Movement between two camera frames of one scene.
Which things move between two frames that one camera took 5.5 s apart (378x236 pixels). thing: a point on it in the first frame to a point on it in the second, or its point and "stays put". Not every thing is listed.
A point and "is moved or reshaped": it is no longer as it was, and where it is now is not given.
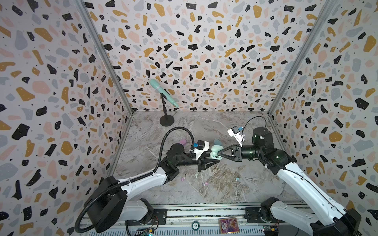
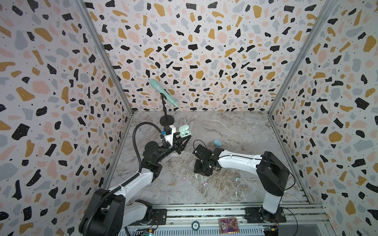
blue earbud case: x=217 y=142 stays put
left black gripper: x=206 y=163 to x=180 y=147
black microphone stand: x=166 y=120 stays put
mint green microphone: x=155 y=84 stays put
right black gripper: x=236 y=158 to x=196 y=168
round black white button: x=195 y=225 stays put
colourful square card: x=228 y=225 stays put
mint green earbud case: x=213 y=154 is moved or reshaped
